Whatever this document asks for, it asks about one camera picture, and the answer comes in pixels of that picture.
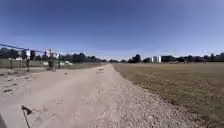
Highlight row of trees and buildings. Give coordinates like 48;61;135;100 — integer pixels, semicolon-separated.
108;51;224;64

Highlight row of dark trees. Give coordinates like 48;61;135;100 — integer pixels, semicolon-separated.
0;47;109;64

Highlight pale gravel path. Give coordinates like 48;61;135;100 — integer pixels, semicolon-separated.
0;63;208;128

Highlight white block building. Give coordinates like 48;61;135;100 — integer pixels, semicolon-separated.
151;55;162;64

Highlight dark long building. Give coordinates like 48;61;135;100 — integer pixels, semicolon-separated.
161;55;175;63

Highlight tall white building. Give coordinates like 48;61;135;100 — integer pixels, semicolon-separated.
44;48;61;60

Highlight wide dry grass field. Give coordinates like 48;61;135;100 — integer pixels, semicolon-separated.
111;61;224;128

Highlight low fence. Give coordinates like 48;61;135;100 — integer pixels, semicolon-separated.
0;57;63;72

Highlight overhead wires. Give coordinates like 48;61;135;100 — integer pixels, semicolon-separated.
0;43;46;54

